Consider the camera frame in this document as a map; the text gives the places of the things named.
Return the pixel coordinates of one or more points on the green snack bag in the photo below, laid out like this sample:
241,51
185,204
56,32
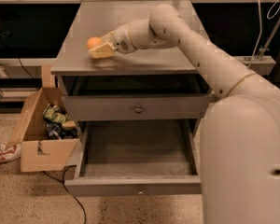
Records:
54,114

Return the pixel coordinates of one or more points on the cardboard box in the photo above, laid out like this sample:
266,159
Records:
38,151

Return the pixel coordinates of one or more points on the grey open lower drawer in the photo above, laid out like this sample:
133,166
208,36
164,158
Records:
142,157

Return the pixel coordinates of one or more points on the dark blue snack bag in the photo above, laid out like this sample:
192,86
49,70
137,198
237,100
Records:
55,131

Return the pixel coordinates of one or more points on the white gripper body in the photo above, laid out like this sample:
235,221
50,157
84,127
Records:
121,41

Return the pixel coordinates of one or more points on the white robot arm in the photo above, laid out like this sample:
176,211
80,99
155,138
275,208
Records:
240,133

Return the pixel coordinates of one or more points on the grey upper drawer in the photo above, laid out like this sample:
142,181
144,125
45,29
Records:
101,108

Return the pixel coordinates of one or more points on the brass round drawer knob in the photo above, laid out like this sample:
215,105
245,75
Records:
139,109

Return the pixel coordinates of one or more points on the red white sneaker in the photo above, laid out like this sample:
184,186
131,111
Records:
9,153

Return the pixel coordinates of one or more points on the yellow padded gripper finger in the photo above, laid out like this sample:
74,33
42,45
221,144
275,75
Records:
108,38
104,50

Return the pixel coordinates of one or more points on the grey drawer cabinet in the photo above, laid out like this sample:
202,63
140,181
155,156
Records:
112,66

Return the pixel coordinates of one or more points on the orange fruit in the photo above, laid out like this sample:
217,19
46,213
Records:
94,42

